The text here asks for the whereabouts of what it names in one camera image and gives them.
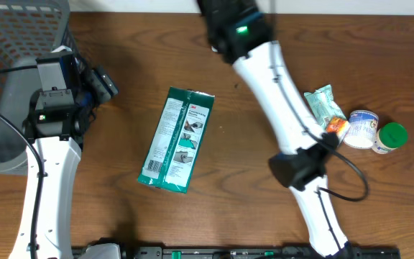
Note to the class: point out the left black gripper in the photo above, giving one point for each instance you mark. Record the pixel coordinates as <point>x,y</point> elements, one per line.
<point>101,83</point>

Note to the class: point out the green white pouch packet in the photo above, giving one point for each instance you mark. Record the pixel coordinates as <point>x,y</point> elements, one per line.
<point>174,147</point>

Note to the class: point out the mint green wipes pack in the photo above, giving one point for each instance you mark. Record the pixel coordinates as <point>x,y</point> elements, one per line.
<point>323,106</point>

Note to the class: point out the orange snack box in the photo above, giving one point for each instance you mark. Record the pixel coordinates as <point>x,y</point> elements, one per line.
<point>338,126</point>

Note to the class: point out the white blue label container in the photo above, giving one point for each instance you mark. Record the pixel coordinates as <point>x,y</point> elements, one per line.
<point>362,131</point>

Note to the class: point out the green lid glass jar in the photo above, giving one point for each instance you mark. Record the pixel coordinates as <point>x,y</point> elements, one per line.
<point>390,137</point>

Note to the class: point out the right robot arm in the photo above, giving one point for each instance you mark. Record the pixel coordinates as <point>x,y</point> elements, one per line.
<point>245,40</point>

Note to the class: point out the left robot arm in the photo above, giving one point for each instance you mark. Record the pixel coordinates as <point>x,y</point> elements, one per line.
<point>59,115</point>

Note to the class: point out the grey plastic mesh basket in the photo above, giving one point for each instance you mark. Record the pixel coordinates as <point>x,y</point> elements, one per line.
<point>28,29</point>

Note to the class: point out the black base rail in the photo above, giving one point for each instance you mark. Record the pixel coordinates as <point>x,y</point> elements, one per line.
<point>112,250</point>

